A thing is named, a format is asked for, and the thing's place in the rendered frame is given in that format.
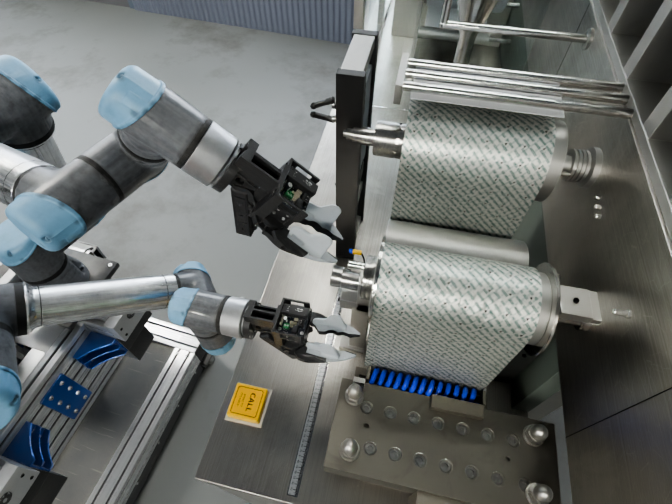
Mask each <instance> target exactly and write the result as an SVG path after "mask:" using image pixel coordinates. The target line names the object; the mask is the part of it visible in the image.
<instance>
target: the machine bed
mask: <svg viewBox="0 0 672 504"><path fill-rule="evenodd" d="M408 113H409V111H404V110H397V109H389V108H382V107H374V106H373V111H372V123H371V128H375V129H376V125H377V121H378V120H384V121H392V122H399V123H407V118H408ZM372 151H373V146H370V147H369V159H368V170H367V182H366V194H365V206H364V217H363V221H361V222H360V226H359V231H358V235H357V239H356V243H355V249H356V250H362V254H363V255H364V258H365V262H366V258H367V255H372V256H374V255H375V256H378V251H379V246H380V244H381V242H382V238H383V235H386V230H387V225H388V220H389V219H390V218H391V212H392V206H393V200H394V194H395V188H396V182H397V176H398V170H399V164H400V159H395V158H388V157H381V156H375V155H373V154H372ZM309 171H310V172H311V173H313V174H314V175H315V176H317V177H318V178H319V179H321V180H320V181H319V182H318V183H317V185H318V189H317V192H316V195H314V196H313V197H312V198H310V202H312V203H314V204H316V205H318V206H327V205H336V186H335V182H336V123H331V122H327V124H326V127H325V129H324V132H323V135H322V137H321V140H320V143H319V145H318V148H317V151H316V153H315V156H314V159H313V161H312V164H311V167H310V169H309ZM327 252H329V253H330V254H332V255H333V256H334V257H335V258H336V259H338V261H337V262H336V263H324V262H318V261H314V260H310V259H307V258H304V257H298V256H296V255H293V254H290V253H287V252H285V251H283V250H281V249H280V250H279V252H278V255H277V258H276V260H275V263H274V266H273V269H272V271H271V274H270V277H269V279H268V282H267V285H266V287H265V290H264V293H263V295H262V298H261V301H260V303H261V305H264V306H269V307H274V308H277V307H278V305H280V304H281V302H282V299H283V297H284V298H289V299H294V300H299V301H304V302H309V303H310V308H312V312H318V313H320V314H322V315H324V316H326V317H327V318H328V317H329V316H330V315H332V312H333V308H334V304H335V300H336V296H337V292H338V287H333V286H330V277H331V272H332V268H333V266H334V265H337V266H342V267H345V268H346V269H349V268H348V267H347V266H348V261H349V260H353V261H357V262H358V261H359V262H363V258H362V255H356V254H355V255H354V259H348V258H342V257H337V256H336V241H335V240H332V245H331V246H330V247H329V248H328V250H327ZM369 329H370V324H368V331H367V338H366V343H365V348H364V353H360V352H355V351H351V350H346V349H341V348H339V344H340V339H341V336H337V335H336V337H335V341H334V345H333V346H334V347H335V348H336V349H337V350H339V351H348V352H351V353H354V354H356V357H355V358H353V359H349V360H345V361H339V362H329V366H328V371H327V375H326V379H325V383H324V387H323V392H322V396H321V400H320V404H319V408H318V413H317V417H316V421H315V425H314V430H313V434H312V438H311V442H310V446H309V451H308V455H307V459H306V463H305V467H304V472H303V476H302V480H301V484H300V489H299V493H298V497H293V496H289V495H287V491H288V487H289V483H290V479H291V475H292V471H293V467H294V463H295V459H296V455H297V451H298V447H299V443H300V439H301V435H302V431H303V427H304V423H305V419H306V415H307V411H308V407H309V403H310V399H311V395H312V391H313V387H314V383H315V379H316V375H317V371H318V367H319V363H305V362H302V361H299V360H297V359H292V358H290V357H289V356H287V355H285V354H284V353H282V352H281V351H279V350H278V349H276V348H275V347H273V346H272V345H270V344H269V343H267V342H266V341H264V340H262V339H261V338H260V337H259V335H260V332H257V334H256V336H255V337H254V338H253V339H252V340H251V339H246V341H245V343H244V346H243V349H242V352H241V354H240V357H239V360H238V362H237V365H236V368H235V370H234V373H233V376H232V378H231V381H230V384H229V386H228V389H227V392H226V394H225V397H224V400H223V402H222V405H221V408H220V410H219V413H218V416H217V418H216V421H215V424H214V426H213V429H212V432H211V435H210V437H209V440H208V443H207V445H206V448H205V451H204V453H203V456H202V459H201V461H200V464H199V467H198V469H197V472H196V475H195V479H196V480H198V481H201V482H204V483H208V484H212V485H216V486H220V487H223V488H227V489H231V490H235V491H239V492H242V493H246V494H250V495H254V496H258V497H261V498H265V499H269V500H273V501H277V502H280V503H284V504H407V502H408V497H409V496H410V495H412V494H413V493H409V492H405V491H401V490H397V489H393V488H389V487H385V486H381V485H377V484H373V483H369V482H365V481H361V480H357V479H353V478H349V477H345V476H341V475H337V474H333V473H329V472H325V471H324V466H323V465H324V460H325V456H326V451H327V446H328V442H329V437H330V432H331V428H332V423H333V418H334V414H335V409H336V404H337V400H338V395H339V390H340V386H341V381H342V378H347V379H351V380H353V379H354V375H355V370H356V366H357V367H362V368H367V367H368V366H365V365H364V363H365V357H366V348H367V342H368V335H369ZM238 382H240V383H245V384H249V385H253V386H258V387H262V388H267V389H271V390H273V391H272V394H271V397H270V400H269V404H268V407H267V410H266V413H265V417H264V420H263V423H262V426H261V428H258V427H254V426H250V425H246V424H241V423H237V422H233V421H229V420H225V416H226V413H227V410H228V408H229V405H230V402H231V399H232V397H233V394H234V391H235V388H236V386H237V383H238ZM485 389H487V391H486V394H487V409H489V410H493V411H498V412H502V413H507V414H512V415H516V416H521V417H525V418H529V417H528V412H525V411H520V410H516V409H512V408H511V382H510V383H504V382H499V381H494V380H492V381H491V382H490V383H489V384H488V385H487V387H486V388H485Z"/></svg>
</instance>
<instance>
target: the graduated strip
mask: <svg viewBox="0 0 672 504"><path fill-rule="evenodd" d="M341 292H342V288H338V292H337V296H336V300H335V304H334V308H333V312H332V314H336V315H340V316H341V312H342V308H341V307H340V301H338V297H340V296H341ZM335 337H336V335H335V334H333V333H329V334H327V336H326V340H325V343H327V344H330V345H332V346H333V345H334V341H335ZM328 366H329V362H326V363H319V367H318V371H317V375H316V379H315V383H314V387H313V391H312V395H311V399H310V403H309V407H308V411H307V415H306V419H305V423H304V427H303V431H302V435H301V439H300V443H299V447H298V451H297V455H296V459H295V463H294V467H293V471H292V475H291V479H290V483H289V487H288V491H287V495H289V496H293V497H298V493H299V489H300V484H301V480H302V476H303V472H304V467H305V463H306V459H307V455H308V451H309V446H310V442H311V438H312V434H313V430H314V425H315V421H316V417H317V413H318V408H319V404H320V400H321V396H322V392H323V387H324V383H325V379H326V375H327V371H328Z"/></svg>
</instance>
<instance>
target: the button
mask: <svg viewBox="0 0 672 504"><path fill-rule="evenodd" d="M268 394H269V392H268V390H267V389H264V388H260V387H255V386H251V385H247V384H242V383H238V384H237V386H236V389H235V392H234V395H233V397H232V400H231V403H230V406H229V408H228V411H227V415H228V416H229V417H231V418H235V419H239V420H243V421H247V422H251V423H256V424H259V423H260V419H261V416H262V413H263V410H264V407H265V403H266V400H267V397H268Z"/></svg>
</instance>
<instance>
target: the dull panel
mask: <svg viewBox="0 0 672 504"><path fill-rule="evenodd" d="M511 239H513V240H519V241H524V242H525V243H526V244H527V247H528V251H529V267H534V268H536V267H537V266H538V265H540V264H541V263H544V262H546V263H548V257H547V247H546V237H545V227H544V218H543V208H542V202H538V201H533V203H532V204H531V206H530V208H529V209H528V211H527V213H526V214H525V216H524V218H523V219H522V221H521V223H520V224H519V226H518V228H517V229H516V231H515V233H514V235H513V236H512V238H511ZM559 390H561V385H560V375H559V366H558V356H557V346H556V336H555V332H554V335H553V337H552V339H551V341H550V343H549V345H548V347H547V348H546V349H545V350H544V352H542V353H541V354H540V355H539V356H538V357H537V358H536V359H535V360H534V361H533V362H531V363H530V364H529V365H528V366H527V367H526V368H525V369H524V370H523V371H522V372H521V373H520V374H519V375H518V376H517V377H515V378H514V379H513V380H512V381H511V408H512V409H516V410H520V411H525V412H529V411H531V410H532V409H534V408H535V407H536V406H538V405H539V404H541V403H542V402H544V401H545V400H547V399H548V398H549V397H551V396H552V395H554V394H555V393H557V392H558V391H559Z"/></svg>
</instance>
